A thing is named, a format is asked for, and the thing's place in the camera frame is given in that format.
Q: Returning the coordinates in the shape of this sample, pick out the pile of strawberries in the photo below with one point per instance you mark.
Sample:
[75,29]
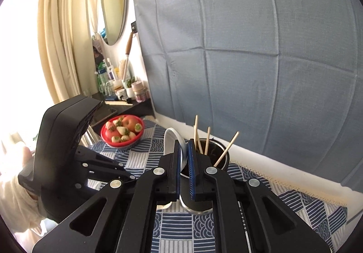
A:
[120,135]

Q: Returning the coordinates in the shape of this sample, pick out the grey backdrop cloth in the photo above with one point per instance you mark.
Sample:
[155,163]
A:
[241,57]

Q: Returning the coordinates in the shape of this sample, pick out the blue patterned tablecloth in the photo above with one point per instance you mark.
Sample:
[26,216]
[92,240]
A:
[300,204]

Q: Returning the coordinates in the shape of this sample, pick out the clear glass jar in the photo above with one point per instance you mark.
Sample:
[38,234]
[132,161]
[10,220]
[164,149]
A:
[109,87]

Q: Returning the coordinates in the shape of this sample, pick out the cream curtain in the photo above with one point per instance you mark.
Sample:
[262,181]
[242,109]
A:
[62,29]

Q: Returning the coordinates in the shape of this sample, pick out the oval wall mirror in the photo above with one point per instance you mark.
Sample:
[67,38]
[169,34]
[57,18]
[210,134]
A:
[113,6]

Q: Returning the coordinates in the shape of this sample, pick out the small white jar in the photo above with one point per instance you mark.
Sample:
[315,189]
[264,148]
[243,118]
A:
[122,94]

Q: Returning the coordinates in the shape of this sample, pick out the green plastic bottle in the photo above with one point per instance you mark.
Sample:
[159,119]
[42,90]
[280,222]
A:
[101,78]

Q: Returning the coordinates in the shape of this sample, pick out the pink lidded jar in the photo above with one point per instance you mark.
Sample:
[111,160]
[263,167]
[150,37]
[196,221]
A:
[140,91]

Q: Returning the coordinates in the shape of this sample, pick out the flat wooden stick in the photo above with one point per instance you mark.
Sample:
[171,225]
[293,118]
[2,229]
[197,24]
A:
[118,102]

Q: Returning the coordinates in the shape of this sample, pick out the black side shelf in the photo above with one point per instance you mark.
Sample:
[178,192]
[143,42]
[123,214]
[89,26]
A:
[141,110]

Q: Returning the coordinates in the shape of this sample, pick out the person's left hand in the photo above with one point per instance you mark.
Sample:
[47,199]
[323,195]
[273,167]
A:
[25,155]

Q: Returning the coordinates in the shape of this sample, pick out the red fruit bowl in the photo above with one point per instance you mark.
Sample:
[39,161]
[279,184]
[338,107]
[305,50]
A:
[109,139]

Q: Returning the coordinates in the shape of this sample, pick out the wooden chopstick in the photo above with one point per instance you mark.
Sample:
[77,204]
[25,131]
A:
[208,136]
[196,128]
[200,147]
[229,144]

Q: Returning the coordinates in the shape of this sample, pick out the small plant in white pot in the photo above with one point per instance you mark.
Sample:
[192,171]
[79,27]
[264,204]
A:
[130,86]

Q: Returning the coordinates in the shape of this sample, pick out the plain white spoon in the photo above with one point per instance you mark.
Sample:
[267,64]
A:
[171,139]

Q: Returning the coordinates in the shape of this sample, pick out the black cylindrical utensil holder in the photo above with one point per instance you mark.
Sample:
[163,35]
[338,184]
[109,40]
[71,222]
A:
[200,205]

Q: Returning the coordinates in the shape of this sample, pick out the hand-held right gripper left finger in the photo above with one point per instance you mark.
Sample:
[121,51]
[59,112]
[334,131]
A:
[177,169]

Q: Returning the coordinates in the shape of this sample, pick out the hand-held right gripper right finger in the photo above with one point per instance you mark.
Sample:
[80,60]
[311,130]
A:
[192,170]

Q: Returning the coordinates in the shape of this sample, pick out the red apple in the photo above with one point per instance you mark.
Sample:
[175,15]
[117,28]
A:
[129,123]

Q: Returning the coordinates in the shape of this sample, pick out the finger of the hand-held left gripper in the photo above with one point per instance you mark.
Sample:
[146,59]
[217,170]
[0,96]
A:
[113,177]
[102,159]

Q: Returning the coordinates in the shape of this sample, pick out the person's left forearm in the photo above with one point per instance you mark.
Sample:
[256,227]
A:
[19,204]

